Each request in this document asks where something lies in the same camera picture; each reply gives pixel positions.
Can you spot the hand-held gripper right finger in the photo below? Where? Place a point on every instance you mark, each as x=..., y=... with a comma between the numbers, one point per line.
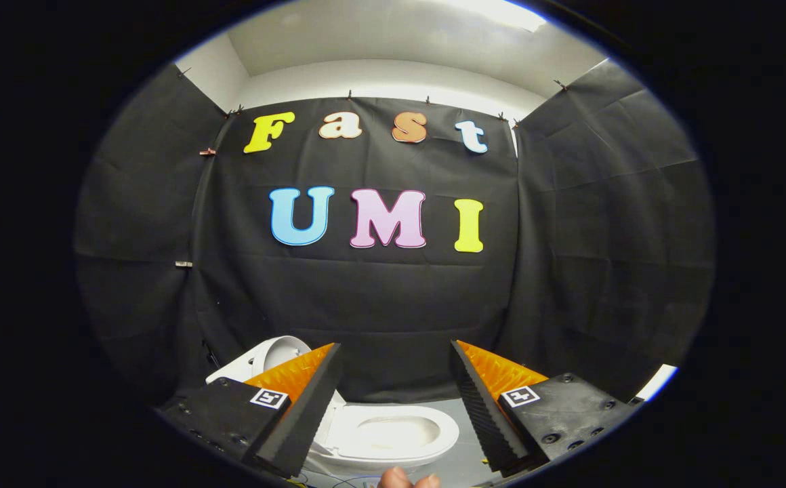
x=484, y=420

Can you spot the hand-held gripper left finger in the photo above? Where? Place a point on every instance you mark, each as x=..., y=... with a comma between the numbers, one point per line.
x=301, y=420

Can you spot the black backdrop cloth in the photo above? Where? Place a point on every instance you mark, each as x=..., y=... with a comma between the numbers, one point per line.
x=366, y=305

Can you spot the white toilet lid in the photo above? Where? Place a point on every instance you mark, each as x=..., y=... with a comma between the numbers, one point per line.
x=278, y=352

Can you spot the white ceramic toilet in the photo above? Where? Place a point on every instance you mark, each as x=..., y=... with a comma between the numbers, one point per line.
x=230, y=373

